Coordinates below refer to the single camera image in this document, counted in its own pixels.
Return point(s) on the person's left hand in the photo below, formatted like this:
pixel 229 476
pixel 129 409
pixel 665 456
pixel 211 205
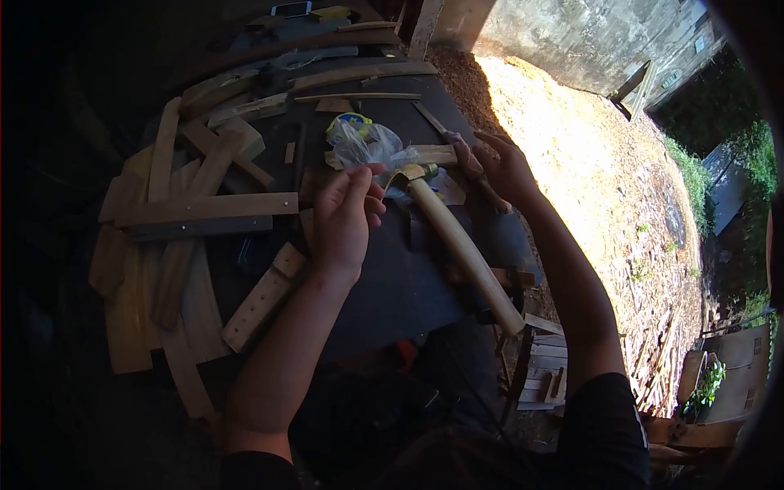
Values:
pixel 340 226

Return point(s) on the person's right hand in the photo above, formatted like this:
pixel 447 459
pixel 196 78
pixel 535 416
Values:
pixel 508 171

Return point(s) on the person's right fingers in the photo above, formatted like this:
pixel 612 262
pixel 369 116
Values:
pixel 496 142

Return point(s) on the person's left fingers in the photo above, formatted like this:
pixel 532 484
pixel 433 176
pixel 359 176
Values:
pixel 375 207

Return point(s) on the person's left index finger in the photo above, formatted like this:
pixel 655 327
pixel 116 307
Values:
pixel 358 173

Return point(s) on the clear plastic bag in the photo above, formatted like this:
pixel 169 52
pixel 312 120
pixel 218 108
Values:
pixel 367 147

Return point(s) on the small wood chip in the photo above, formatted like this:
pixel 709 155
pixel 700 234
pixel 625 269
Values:
pixel 290 152

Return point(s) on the thin wood strip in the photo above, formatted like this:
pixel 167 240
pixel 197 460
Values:
pixel 358 96

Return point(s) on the curved pale wood strip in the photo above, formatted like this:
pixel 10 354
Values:
pixel 361 73

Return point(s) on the short brown wood plank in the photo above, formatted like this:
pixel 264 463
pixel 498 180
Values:
pixel 245 166

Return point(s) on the pale wood block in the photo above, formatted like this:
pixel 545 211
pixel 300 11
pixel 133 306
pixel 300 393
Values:
pixel 250 136

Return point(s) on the split pale wood piece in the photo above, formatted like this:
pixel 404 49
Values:
pixel 251 109

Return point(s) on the long dark curved strip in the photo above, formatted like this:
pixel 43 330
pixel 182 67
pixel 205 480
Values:
pixel 288 49

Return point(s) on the plank with drilled holes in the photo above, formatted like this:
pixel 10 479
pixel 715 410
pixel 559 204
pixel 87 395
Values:
pixel 263 300

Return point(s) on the long slanted wood plank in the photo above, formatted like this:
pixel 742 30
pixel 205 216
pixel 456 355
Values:
pixel 211 168

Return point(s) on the pale plank with screws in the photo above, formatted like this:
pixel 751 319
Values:
pixel 205 208

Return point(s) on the yellow block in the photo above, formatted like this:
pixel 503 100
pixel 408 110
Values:
pixel 331 13

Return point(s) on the dark grey plank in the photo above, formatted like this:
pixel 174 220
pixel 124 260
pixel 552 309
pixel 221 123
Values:
pixel 199 228

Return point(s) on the white smartphone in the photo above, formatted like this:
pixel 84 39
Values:
pixel 291 8

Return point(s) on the long pale narrow plank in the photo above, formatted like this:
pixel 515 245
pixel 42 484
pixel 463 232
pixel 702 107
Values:
pixel 164 150

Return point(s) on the slatted wooden stool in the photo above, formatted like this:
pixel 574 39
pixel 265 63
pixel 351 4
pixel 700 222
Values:
pixel 542 367

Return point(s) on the pile of wood offcuts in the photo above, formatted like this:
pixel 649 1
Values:
pixel 128 306

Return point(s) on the potted green plant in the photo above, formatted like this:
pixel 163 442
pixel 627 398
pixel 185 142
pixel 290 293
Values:
pixel 704 380

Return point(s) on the person's body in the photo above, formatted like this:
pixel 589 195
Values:
pixel 603 441

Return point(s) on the leaning wooden frame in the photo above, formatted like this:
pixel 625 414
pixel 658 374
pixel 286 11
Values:
pixel 635 89

